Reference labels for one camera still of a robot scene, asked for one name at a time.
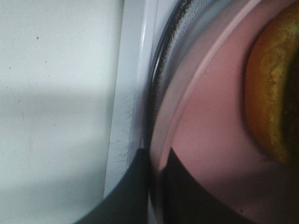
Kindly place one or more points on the glass microwave turntable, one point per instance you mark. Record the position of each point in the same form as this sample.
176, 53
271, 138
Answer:
192, 35

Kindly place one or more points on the burger with lettuce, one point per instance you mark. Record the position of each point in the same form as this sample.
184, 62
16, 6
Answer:
272, 87

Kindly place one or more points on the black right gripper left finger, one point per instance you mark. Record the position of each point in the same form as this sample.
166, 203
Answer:
128, 201

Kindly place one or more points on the pink round plate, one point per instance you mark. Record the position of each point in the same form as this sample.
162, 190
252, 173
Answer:
213, 141

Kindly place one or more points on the white microwave oven body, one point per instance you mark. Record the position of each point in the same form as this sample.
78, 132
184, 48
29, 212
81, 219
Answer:
143, 23

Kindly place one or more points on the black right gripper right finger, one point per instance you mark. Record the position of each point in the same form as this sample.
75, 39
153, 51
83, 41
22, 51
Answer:
187, 202

